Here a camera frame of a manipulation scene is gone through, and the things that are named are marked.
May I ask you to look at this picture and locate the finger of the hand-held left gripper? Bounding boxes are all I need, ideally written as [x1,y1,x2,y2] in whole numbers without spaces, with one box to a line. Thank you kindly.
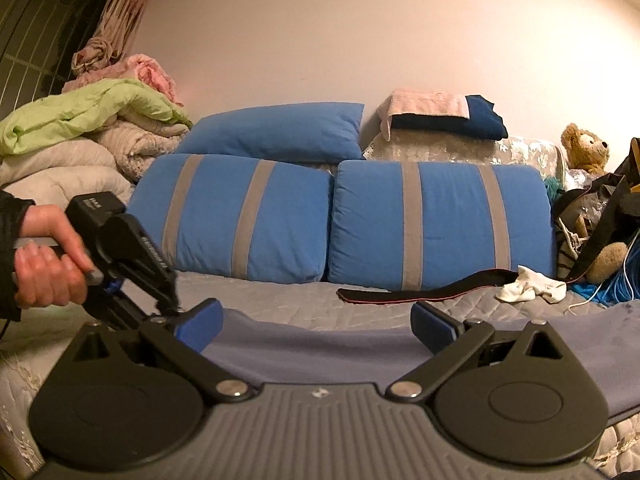
[150,276,182,319]

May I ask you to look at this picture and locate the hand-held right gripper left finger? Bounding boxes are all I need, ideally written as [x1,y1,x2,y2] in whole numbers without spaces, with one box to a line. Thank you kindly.
[70,298,253,403]

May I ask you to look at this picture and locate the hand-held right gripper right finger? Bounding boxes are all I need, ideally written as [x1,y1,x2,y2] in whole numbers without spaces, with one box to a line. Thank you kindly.
[386,301,583,403]

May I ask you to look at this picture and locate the grey pants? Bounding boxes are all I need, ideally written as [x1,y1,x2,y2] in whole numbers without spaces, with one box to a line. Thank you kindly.
[200,300,640,418]

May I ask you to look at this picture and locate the person's left forearm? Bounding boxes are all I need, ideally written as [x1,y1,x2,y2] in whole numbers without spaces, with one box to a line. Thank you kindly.
[0,190,36,323]

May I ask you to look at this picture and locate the person's left hand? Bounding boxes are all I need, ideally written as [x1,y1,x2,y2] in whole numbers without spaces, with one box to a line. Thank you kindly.
[12,203,103,309]

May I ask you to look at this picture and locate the grey quilted bedspread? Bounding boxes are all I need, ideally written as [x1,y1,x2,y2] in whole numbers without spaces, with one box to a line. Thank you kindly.
[0,270,640,480]

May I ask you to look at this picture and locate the blue grey striped pillow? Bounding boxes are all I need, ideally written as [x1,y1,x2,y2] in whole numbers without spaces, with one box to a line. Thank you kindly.
[327,160,558,292]
[132,154,333,283]

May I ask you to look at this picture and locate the white sock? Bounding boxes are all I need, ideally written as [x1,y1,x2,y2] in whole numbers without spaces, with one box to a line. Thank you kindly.
[495,265,568,305]

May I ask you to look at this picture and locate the white comforter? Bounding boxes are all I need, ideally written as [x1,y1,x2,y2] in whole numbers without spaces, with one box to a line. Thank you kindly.
[0,137,136,206]

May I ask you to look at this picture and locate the green blanket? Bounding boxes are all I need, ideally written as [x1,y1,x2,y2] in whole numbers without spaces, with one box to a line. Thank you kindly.
[0,78,193,156]

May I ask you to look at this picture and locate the black white striped cloth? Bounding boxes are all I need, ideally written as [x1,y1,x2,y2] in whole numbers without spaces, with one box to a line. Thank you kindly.
[555,215,588,281]

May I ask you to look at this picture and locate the cream floral cover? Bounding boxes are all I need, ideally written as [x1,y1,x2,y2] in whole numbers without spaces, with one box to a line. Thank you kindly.
[362,132,566,186]

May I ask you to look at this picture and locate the pink ruffled blanket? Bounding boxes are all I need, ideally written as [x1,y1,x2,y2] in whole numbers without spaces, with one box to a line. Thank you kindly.
[75,52,183,106]

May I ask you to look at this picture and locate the teal cloth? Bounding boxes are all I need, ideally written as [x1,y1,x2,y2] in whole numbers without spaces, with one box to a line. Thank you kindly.
[542,175,566,206]

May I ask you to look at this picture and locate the tan plush toy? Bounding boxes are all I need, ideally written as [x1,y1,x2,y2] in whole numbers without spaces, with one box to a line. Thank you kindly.
[586,242,629,284]

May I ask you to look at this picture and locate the plain blue pillow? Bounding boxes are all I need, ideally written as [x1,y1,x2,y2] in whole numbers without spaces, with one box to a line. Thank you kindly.
[172,102,366,162]

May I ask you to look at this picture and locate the black bag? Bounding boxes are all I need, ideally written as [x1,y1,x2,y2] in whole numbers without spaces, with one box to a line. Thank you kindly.
[550,137,640,281]

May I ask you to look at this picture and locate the navy blue cloth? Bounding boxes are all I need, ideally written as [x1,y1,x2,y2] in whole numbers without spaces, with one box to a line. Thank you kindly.
[390,95,508,140]

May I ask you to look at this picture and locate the pink towel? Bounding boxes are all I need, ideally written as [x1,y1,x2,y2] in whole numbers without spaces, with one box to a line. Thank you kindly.
[375,90,468,141]

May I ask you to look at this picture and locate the brown teddy bear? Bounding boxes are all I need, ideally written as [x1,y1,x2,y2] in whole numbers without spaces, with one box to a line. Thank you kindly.
[560,122,612,176]

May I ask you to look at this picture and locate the pink floral curtain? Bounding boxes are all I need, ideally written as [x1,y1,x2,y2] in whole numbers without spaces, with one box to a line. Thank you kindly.
[72,0,156,78]

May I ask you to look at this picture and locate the dark window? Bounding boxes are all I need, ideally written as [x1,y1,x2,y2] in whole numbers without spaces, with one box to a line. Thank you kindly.
[0,0,126,116]

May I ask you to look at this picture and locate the black strap with red edge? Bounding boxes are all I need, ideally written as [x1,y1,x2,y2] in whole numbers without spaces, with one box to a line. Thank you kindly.
[336,269,521,306]

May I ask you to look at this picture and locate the thin white cable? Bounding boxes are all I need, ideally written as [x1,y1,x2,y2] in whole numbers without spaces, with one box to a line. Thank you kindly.
[567,260,631,312]

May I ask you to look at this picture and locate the blue cable coil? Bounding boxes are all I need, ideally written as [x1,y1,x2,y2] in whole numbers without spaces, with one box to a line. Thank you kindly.
[570,240,640,308]

